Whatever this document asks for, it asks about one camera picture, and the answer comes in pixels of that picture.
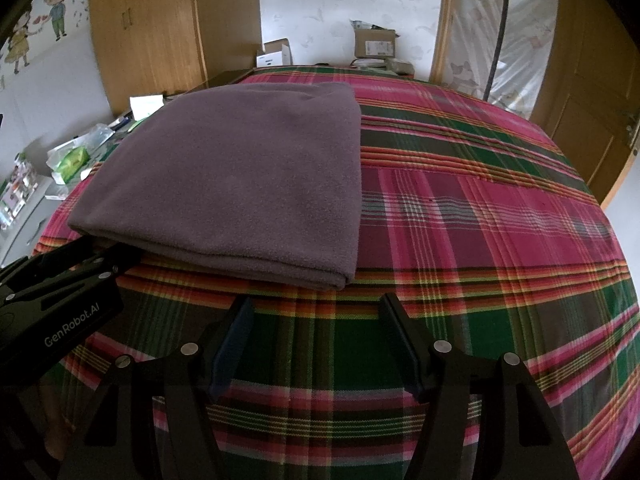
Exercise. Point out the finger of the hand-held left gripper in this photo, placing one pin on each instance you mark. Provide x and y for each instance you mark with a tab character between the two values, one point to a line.
60	260
122	261

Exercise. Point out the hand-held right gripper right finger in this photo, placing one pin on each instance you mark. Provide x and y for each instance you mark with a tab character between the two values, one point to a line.
406	347

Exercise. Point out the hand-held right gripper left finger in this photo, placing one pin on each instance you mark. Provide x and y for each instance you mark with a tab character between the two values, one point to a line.
230	347

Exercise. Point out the purple fleece pants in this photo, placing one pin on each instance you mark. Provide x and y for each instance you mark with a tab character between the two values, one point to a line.
230	175

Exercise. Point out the white drawer cabinet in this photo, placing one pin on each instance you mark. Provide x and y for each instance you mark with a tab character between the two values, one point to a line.
30	240

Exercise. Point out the pile of small boxes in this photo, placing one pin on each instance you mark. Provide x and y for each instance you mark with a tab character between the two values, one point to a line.
17	195

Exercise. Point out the green tissue packet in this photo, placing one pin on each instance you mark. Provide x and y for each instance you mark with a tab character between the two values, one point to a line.
72	164

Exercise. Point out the plaid bed sheet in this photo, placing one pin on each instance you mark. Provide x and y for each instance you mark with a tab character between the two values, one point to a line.
475	240

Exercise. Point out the clear plastic bag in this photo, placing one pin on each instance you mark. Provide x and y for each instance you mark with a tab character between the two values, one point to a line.
97	135

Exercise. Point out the white paper card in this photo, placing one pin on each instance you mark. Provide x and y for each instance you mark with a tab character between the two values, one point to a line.
146	106

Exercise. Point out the wooden wardrobe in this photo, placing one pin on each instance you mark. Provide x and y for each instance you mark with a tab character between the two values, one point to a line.
160	30

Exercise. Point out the small white box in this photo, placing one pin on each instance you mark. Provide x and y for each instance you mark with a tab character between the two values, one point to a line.
274	54

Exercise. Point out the brown cardboard box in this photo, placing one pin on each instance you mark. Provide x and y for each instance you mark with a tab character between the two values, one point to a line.
375	40

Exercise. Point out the wooden door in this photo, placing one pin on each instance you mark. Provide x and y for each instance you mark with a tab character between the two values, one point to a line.
585	70

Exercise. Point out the black pole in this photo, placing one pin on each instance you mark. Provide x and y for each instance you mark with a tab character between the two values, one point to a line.
500	30

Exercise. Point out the clear plastic curtain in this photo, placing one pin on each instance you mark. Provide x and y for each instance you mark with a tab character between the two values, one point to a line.
525	35

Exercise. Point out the cartoon wall sticker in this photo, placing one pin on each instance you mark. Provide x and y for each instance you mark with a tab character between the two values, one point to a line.
50	10

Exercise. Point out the wooden door frame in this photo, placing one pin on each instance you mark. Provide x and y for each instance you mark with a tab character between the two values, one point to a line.
441	20

